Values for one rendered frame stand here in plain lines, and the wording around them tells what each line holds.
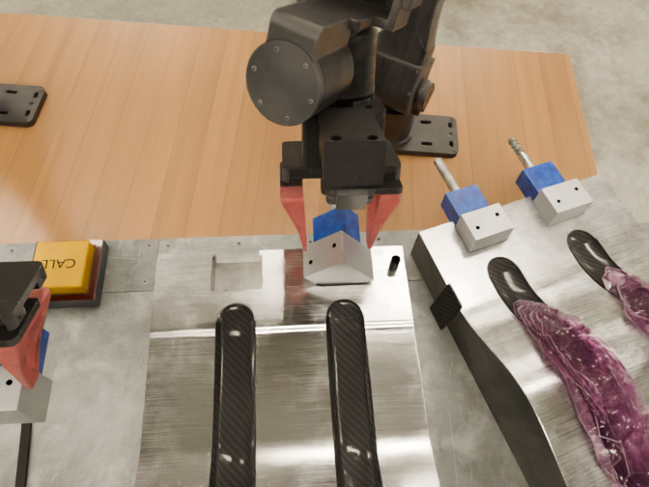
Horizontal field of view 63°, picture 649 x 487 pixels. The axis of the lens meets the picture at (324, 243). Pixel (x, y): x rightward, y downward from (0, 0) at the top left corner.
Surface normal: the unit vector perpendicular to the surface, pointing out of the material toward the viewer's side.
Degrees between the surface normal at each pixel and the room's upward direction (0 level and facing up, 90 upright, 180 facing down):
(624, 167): 0
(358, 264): 51
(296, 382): 4
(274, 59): 64
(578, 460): 16
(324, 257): 40
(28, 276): 28
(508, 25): 0
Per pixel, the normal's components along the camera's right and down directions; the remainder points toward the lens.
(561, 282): -0.05, -0.67
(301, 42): -0.41, 0.47
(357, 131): 0.01, -0.85
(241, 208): 0.04, -0.48
